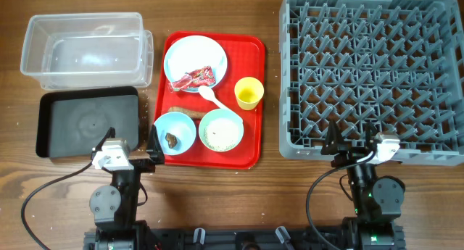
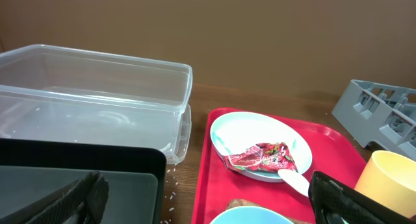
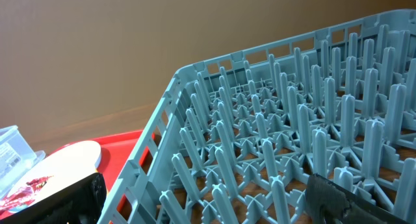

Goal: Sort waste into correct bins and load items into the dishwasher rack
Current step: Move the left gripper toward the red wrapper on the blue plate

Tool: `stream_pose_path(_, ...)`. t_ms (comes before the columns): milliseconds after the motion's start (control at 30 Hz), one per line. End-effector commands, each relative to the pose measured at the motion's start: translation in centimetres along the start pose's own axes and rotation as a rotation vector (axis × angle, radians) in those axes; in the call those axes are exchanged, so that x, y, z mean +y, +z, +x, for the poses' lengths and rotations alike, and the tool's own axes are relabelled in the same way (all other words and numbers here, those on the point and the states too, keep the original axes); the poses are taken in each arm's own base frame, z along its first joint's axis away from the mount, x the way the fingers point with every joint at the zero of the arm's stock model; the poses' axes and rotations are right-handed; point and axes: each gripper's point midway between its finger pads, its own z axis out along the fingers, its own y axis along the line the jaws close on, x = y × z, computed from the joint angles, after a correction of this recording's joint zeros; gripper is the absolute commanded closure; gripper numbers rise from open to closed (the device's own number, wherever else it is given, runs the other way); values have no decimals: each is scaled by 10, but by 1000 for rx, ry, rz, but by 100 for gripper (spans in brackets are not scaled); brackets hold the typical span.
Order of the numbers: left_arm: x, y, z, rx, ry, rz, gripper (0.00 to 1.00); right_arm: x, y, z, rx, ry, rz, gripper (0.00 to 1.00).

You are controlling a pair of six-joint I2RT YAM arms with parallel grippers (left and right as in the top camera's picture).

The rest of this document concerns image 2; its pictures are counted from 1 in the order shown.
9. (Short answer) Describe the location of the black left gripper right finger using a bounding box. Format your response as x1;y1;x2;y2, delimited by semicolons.
308;171;415;224

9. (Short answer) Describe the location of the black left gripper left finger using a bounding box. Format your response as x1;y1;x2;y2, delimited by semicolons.
1;171;109;224

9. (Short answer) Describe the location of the white plastic spoon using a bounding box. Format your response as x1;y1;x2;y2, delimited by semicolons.
278;169;309;197

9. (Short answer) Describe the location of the yellow plastic cup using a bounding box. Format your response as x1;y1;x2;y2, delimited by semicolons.
354;150;415;218

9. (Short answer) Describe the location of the red snack wrapper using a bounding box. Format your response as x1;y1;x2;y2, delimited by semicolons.
222;142;298;173

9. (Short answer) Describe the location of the light blue bowl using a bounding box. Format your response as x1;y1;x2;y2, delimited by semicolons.
210;206;293;224

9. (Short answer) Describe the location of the brown sausage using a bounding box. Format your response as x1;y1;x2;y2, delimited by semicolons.
226;199;312;224

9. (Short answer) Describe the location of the grey dishwasher rack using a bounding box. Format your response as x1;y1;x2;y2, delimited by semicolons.
332;79;415;160

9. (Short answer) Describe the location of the black tray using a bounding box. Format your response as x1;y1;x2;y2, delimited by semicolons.
1;139;166;223

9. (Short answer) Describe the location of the clear plastic bin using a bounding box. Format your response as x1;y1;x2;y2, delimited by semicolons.
1;44;192;164

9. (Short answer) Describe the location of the red serving tray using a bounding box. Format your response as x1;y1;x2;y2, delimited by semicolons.
192;116;366;223

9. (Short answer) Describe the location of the light blue plate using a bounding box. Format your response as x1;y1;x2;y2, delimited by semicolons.
210;112;313;182

